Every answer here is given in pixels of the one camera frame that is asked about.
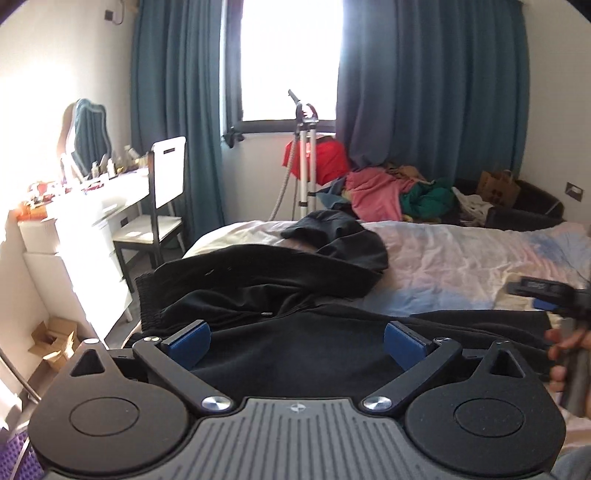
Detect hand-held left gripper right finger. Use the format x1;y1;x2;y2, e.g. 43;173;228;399
360;320;532;414

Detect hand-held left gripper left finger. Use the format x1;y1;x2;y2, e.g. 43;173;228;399
67;320;234;414

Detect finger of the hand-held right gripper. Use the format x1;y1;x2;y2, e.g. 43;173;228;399
505;276;575;313

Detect black pants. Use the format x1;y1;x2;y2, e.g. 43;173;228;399
122;210;561;402

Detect person's right hand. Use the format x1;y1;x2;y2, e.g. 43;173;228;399
547;329;591;393

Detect bed with pastel sheet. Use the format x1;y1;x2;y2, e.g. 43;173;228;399
106;219;591;444

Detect white cloth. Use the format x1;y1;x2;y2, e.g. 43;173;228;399
455;187;492;227

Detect brown paper bag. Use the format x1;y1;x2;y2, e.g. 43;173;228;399
476;169;522;208

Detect cardboard boxes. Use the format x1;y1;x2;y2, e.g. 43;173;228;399
28;318;78;372

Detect white drawer unit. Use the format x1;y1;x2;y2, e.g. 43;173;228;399
16;217;134;328

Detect green cloth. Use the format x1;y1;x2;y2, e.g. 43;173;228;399
399;178;455;220

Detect pink cloth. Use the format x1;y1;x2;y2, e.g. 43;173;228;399
345;167;407;222

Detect blue cloth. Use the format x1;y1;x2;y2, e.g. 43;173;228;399
316;178;354;210

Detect white vanity desk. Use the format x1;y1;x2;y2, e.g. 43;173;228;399
9;164;153;232

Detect metal rod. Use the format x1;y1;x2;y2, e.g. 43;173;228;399
0;344;40;404

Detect tan clothing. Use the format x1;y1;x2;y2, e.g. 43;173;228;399
385;162;428;182

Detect white chair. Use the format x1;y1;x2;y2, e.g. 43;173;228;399
113;136;188;271

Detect row of cosmetic bottles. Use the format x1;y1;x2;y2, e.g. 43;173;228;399
90;145;151;178

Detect red garment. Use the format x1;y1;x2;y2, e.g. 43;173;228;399
283;136;349;183

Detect purple textured mat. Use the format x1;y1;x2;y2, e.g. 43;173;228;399
0;429;44;480

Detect blue-grey curtain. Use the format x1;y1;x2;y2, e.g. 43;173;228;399
335;0;529;185

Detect garment steamer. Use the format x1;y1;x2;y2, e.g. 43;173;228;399
270;89;319;220

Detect vanity mirror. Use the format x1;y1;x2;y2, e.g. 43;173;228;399
58;98;114;178

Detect teal curtain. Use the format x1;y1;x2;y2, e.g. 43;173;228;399
129;0;234;241

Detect window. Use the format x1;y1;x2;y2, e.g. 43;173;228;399
224;0;345;134

